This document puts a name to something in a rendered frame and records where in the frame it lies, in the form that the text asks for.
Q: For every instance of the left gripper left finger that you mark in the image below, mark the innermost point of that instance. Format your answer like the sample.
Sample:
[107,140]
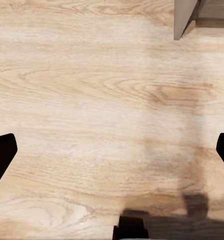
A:
[8,150]

